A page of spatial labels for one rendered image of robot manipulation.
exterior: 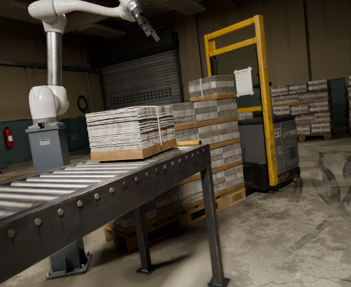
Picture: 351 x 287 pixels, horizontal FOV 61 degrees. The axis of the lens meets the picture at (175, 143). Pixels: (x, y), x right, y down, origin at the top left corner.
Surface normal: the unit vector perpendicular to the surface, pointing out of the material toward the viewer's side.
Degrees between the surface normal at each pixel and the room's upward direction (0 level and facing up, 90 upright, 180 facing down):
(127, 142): 90
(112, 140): 90
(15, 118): 90
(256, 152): 90
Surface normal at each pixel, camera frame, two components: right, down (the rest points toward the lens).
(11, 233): 0.87, -0.06
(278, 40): -0.48, 0.15
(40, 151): 0.13, 0.09
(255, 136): -0.75, 0.16
